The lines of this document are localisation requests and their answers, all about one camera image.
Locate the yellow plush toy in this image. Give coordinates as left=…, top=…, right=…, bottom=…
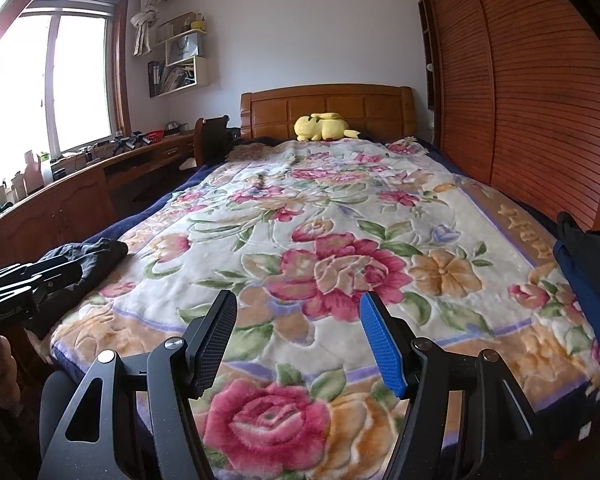
left=294, top=112, right=362, bottom=142

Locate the white shopping bag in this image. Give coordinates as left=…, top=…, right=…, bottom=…
left=166, top=32, right=200, bottom=64

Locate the tied white curtain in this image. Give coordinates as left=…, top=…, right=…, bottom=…
left=130, top=0, right=173, bottom=57

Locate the wooden desk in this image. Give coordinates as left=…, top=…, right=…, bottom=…
left=0, top=132, right=199, bottom=263

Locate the window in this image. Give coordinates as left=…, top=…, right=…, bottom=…
left=0, top=0, right=131, bottom=186

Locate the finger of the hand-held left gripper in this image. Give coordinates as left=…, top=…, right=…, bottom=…
left=0, top=259, right=84, bottom=307
left=0, top=257, right=56, bottom=291

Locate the wooden chair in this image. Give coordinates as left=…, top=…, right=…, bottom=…
left=194, top=116, right=231, bottom=168

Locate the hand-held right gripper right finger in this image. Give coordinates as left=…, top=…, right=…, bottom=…
left=360, top=291, right=556, bottom=480

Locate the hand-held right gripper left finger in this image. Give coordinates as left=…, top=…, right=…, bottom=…
left=40, top=290, right=238, bottom=480

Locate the wooden bed headboard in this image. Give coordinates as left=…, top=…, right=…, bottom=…
left=240, top=84, right=415, bottom=143

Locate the black double-breasted coat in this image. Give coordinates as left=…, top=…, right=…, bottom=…
left=556, top=211, right=600, bottom=323

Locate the white wall shelf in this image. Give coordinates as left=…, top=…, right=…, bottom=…
left=147, top=10, right=211, bottom=98

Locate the wooden slatted wardrobe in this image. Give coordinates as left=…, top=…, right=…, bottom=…
left=410, top=0, right=600, bottom=233

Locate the person's left hand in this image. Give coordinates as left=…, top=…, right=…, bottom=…
left=0, top=336, right=22, bottom=410

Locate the dark grey garment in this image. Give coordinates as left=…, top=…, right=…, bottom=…
left=35, top=239, right=129, bottom=283

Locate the floral plush blanket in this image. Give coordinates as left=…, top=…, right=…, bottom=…
left=50, top=137, right=600, bottom=480

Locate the cluster of white bottles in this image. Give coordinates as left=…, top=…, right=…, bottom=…
left=0, top=149, right=52, bottom=203

